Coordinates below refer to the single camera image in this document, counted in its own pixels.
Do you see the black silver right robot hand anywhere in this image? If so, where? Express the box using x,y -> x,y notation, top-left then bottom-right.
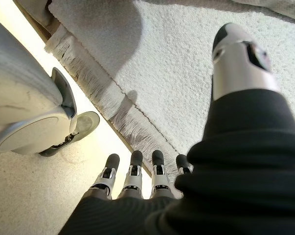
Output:
58,22 -> 295,235

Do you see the white textured fringed throw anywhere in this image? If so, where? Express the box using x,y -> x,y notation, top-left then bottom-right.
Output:
44,0 -> 295,196

